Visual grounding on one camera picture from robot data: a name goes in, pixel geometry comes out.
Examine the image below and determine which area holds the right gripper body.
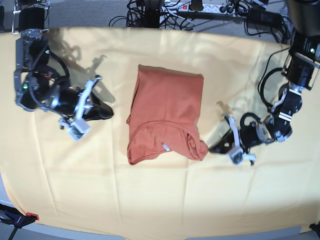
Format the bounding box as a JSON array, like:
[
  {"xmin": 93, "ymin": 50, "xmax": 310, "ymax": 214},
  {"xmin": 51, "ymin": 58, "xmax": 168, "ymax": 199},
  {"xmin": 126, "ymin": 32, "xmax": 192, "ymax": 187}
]
[{"xmin": 46, "ymin": 86, "xmax": 84, "ymax": 118}]

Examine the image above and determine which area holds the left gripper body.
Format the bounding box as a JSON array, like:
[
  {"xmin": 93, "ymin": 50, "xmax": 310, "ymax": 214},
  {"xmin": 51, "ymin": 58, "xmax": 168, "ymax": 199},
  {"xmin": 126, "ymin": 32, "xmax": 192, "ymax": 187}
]
[{"xmin": 239, "ymin": 112, "xmax": 272, "ymax": 153}]

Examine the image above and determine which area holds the orange T-shirt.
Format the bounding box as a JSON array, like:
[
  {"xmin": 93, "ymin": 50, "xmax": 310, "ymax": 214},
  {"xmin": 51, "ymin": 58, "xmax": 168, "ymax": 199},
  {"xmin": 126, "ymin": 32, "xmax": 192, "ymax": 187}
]
[{"xmin": 126, "ymin": 65, "xmax": 209, "ymax": 165}]

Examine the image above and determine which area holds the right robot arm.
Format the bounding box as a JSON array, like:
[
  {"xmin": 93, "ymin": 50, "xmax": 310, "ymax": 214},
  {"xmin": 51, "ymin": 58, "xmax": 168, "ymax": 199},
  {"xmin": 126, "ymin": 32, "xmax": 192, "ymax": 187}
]
[{"xmin": 12, "ymin": 0, "xmax": 114, "ymax": 123}]

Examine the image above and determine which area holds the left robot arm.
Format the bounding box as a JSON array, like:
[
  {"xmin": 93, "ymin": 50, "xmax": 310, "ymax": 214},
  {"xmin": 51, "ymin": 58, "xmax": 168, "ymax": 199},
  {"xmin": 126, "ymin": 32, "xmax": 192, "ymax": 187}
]
[{"xmin": 209, "ymin": 0, "xmax": 320, "ymax": 154}]

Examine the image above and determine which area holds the yellow tablecloth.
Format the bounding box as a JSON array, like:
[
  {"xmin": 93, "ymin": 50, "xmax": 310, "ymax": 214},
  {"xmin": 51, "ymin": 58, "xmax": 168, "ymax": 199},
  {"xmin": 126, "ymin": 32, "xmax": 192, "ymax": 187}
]
[{"xmin": 0, "ymin": 27, "xmax": 320, "ymax": 240}]

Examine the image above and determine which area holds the black clamp right corner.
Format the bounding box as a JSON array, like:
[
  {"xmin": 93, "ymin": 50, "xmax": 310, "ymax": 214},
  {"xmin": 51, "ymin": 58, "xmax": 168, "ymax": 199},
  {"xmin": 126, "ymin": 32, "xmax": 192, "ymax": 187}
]
[{"xmin": 309, "ymin": 223, "xmax": 320, "ymax": 239}]

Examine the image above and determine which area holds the black power adapter box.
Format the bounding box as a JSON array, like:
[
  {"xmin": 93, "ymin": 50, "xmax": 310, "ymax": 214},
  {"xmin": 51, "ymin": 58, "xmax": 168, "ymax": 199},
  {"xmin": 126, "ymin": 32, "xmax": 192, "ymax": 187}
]
[{"xmin": 246, "ymin": 8, "xmax": 283, "ymax": 28}]

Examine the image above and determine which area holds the white power strip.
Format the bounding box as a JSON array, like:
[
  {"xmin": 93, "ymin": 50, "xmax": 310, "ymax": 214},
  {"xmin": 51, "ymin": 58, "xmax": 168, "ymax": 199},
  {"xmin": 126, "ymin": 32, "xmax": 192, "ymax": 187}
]
[{"xmin": 162, "ymin": 0, "xmax": 240, "ymax": 19}]

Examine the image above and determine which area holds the blue red table clamp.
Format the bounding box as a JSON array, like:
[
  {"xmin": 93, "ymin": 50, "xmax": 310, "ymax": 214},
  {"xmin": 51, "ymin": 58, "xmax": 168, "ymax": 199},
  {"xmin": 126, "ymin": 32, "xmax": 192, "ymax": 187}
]
[{"xmin": 0, "ymin": 204, "xmax": 39, "ymax": 240}]

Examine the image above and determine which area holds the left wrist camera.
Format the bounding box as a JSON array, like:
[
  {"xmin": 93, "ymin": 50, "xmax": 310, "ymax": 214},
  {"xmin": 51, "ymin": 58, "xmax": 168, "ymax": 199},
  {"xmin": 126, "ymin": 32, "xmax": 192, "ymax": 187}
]
[{"xmin": 226, "ymin": 146, "xmax": 244, "ymax": 166}]

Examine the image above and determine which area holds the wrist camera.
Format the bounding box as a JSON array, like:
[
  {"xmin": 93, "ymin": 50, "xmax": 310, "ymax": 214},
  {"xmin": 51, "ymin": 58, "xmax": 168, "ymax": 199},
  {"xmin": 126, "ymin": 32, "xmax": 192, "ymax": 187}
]
[
  {"xmin": 66, "ymin": 119, "xmax": 91, "ymax": 142},
  {"xmin": 226, "ymin": 146, "xmax": 244, "ymax": 166}
]

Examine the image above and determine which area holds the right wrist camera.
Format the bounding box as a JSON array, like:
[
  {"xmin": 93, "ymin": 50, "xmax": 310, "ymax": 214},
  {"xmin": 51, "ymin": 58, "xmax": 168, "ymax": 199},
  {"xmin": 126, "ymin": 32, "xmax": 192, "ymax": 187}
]
[{"xmin": 66, "ymin": 119, "xmax": 91, "ymax": 142}]

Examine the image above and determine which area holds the black stand post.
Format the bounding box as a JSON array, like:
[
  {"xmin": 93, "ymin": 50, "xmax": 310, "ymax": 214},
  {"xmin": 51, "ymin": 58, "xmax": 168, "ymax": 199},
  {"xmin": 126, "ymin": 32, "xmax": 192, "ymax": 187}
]
[{"xmin": 142, "ymin": 0, "xmax": 162, "ymax": 29}]

